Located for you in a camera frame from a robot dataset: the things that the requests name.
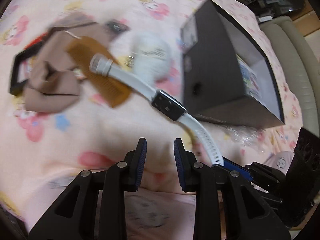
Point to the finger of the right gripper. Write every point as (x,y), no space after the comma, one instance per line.
(232,166)

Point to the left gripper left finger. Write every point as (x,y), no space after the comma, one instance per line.
(124,176)

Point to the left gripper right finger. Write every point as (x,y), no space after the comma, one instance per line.
(196,177)

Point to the white strap smart watch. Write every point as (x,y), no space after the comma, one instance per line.
(171,108)

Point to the person's right hand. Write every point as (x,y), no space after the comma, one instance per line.
(280,161)

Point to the crumpled clear plastic wrap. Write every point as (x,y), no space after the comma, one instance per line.
(243,135)

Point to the cartoon print in plastic sleeve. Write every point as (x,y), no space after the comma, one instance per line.
(250,80)

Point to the black cardboard storage box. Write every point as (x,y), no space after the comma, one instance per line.
(213,84)

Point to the mauve fabric pouch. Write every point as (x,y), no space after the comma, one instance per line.
(52,84)

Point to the white fluffy plush item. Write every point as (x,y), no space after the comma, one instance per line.
(151,58)

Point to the grey green sofa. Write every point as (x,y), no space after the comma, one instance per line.
(300,67)

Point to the brown wooden comb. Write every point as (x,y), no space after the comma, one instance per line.
(95,61)

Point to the black framed card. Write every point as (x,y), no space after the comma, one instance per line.
(20,65)

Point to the black round side table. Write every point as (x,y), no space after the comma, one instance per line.
(275,8)

